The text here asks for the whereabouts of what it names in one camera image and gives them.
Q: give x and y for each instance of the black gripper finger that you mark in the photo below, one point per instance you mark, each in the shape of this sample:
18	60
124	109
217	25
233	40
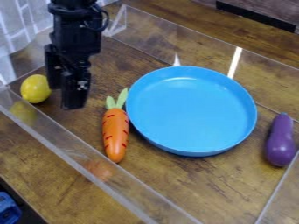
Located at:
52	67
75	80

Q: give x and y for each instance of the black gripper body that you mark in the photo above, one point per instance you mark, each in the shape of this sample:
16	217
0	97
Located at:
79	22

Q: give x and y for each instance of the yellow toy lemon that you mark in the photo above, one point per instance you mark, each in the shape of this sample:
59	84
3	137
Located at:
35	88

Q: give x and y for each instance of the blue round plastic tray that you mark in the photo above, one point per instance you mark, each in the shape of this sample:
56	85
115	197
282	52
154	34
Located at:
191	111

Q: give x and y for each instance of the orange toy carrot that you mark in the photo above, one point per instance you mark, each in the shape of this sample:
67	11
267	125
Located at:
115	127

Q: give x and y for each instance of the blue object at corner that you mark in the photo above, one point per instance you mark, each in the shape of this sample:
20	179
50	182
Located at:
10	210

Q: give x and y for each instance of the purple toy eggplant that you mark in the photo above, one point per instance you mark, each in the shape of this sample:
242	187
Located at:
281	144

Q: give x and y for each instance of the clear acrylic barrier wall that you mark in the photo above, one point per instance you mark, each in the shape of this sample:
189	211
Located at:
52	160

